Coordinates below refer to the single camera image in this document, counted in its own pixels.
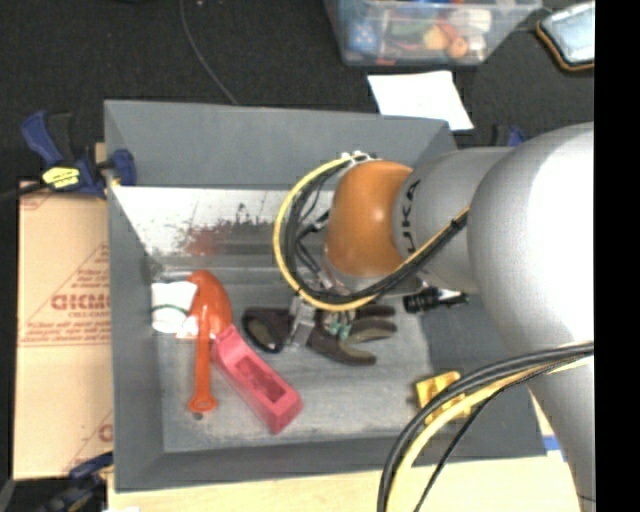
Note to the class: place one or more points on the brown cardboard board red print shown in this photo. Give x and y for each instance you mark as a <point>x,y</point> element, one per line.
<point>60,380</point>

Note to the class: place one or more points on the grey metal bin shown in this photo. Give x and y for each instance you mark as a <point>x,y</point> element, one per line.
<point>350,395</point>

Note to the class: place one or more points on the orange plastic ladle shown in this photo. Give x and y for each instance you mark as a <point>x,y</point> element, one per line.
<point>212,300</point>

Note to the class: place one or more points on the dark brown sunglasses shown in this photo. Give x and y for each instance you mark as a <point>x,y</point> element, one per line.
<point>265,330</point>

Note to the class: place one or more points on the pink open box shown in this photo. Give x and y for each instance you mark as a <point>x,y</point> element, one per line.
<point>257,380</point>

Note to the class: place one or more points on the yellow block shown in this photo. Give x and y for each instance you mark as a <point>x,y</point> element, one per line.
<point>432,390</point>

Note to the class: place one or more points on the white cup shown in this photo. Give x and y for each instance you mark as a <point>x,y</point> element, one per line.
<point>167,300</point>

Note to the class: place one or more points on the black cylinder on white bracket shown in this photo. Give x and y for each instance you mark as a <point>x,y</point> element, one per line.
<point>422,301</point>

